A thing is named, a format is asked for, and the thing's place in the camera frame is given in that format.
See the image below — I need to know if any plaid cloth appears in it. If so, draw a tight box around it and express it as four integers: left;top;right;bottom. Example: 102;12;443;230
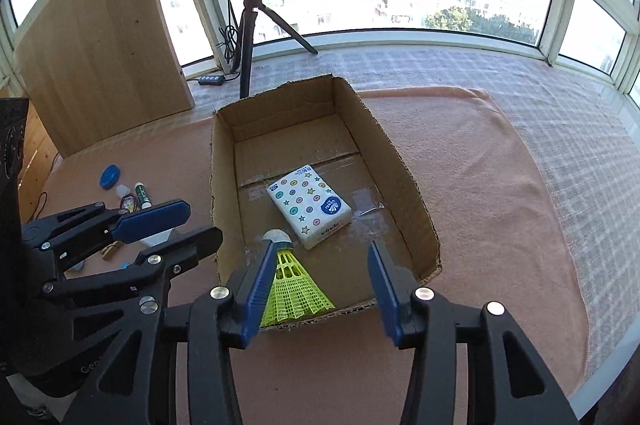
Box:
186;47;638;386

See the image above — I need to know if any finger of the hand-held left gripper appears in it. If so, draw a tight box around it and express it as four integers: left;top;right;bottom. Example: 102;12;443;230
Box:
42;226;223;306
21;200;192;266

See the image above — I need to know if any wooden slat panel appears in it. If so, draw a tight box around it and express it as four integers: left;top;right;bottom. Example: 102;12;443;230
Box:
20;100;63;210

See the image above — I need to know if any cardboard box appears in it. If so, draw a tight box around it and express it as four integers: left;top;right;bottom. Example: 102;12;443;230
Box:
210;74;443;331

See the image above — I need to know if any yellow shuttlecock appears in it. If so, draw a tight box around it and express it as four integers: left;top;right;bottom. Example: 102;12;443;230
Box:
261;229;336;327

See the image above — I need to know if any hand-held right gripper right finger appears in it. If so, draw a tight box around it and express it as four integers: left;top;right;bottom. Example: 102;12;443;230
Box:
367;241;576;425

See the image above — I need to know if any white dotted tissue pack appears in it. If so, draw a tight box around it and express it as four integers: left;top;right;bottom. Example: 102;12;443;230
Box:
265;163;352;251

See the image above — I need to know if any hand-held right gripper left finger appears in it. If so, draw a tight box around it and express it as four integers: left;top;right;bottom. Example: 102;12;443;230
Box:
62;241;278;425

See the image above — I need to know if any green lip balm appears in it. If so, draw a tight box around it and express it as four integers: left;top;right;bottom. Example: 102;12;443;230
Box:
134;181;153;210

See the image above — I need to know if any blue oval lid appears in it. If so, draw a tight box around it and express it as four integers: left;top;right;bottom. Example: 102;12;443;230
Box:
99;165;121;190

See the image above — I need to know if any light wooden board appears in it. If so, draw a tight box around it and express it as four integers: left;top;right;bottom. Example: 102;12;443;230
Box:
14;0;196;158

